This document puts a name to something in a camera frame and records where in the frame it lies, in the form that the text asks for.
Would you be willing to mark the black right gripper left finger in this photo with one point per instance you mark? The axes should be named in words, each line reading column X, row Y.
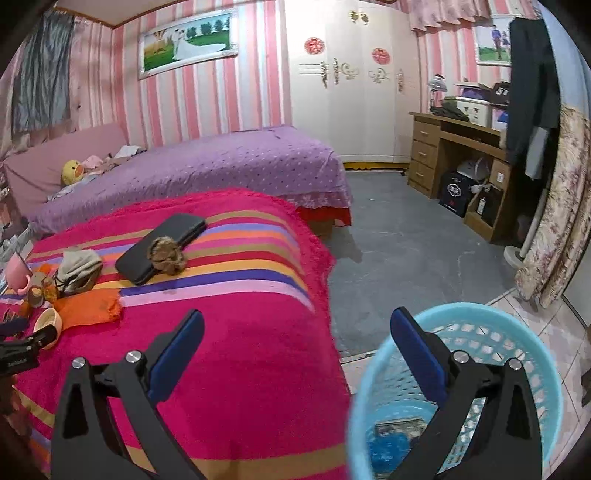
column 107, row 425

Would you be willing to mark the orange plastic bag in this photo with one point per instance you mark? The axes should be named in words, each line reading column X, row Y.
column 94, row 307

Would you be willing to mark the black white snack bag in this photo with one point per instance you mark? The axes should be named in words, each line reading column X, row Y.
column 411, row 428

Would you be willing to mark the beige cloth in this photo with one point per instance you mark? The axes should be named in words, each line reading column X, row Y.
column 78, row 271

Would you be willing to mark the blue plastic bag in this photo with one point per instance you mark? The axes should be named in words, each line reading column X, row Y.
column 388, row 451

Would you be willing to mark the brown paper ball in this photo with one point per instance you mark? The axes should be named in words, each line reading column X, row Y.
column 166, row 256

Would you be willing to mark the light blue trash basket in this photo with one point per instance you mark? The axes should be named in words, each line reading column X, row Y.
column 483, row 381

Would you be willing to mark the pink pig mug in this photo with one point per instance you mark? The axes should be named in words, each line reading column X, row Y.
column 18, row 275

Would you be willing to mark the black phone case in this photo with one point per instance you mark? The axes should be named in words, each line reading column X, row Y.
column 133, row 264

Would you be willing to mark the floral curtain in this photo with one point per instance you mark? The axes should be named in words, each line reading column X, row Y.
column 564, row 229

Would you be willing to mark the pink headboard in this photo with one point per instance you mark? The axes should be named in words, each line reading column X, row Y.
column 36, row 173

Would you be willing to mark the striped magenta blanket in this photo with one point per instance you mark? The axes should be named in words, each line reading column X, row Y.
column 203, row 351

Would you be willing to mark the yellow duck plush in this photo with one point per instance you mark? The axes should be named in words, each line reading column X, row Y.
column 72, row 172

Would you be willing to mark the wooden desk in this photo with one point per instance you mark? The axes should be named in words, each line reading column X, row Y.
column 463, row 166

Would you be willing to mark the black box under desk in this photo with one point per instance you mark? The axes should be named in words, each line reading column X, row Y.
column 456, row 192

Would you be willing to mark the grey hanging cloth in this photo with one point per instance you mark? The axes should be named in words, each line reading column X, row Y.
column 41, row 97

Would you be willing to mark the white storage box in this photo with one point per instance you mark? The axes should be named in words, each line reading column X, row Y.
column 478, row 111

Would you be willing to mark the dark hanging clothes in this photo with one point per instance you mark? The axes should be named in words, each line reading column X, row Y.
column 534, row 99

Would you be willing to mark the framed wedding picture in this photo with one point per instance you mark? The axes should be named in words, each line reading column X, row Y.
column 190, row 40

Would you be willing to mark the small framed photo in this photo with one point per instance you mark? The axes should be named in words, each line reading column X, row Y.
column 493, row 41

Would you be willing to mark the white wardrobe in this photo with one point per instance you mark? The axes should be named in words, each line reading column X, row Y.
column 354, row 78

